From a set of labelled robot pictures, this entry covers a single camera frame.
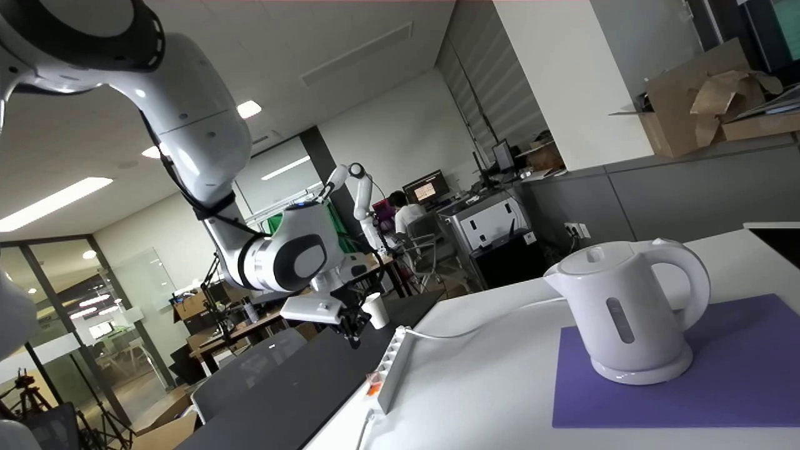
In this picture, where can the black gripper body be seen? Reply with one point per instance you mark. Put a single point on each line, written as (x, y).
(354, 319)

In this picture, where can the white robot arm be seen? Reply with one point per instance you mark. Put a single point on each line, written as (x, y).
(76, 47)

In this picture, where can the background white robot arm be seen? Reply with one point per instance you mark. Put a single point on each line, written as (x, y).
(360, 206)

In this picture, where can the white power strip adapter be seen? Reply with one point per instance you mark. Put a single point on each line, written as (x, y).
(386, 379)

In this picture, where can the white paper cup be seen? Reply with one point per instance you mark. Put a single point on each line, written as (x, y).
(376, 309)

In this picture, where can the seated person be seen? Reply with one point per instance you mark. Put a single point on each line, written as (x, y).
(405, 212)

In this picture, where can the grey cabinet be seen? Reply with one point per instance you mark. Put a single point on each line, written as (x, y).
(491, 222)

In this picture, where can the purple mat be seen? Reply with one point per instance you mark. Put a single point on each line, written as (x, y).
(745, 374)

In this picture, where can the cardboard box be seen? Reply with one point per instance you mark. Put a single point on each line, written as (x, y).
(714, 98)

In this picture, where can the black camera tripod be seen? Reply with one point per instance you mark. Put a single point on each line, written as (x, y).
(14, 422)

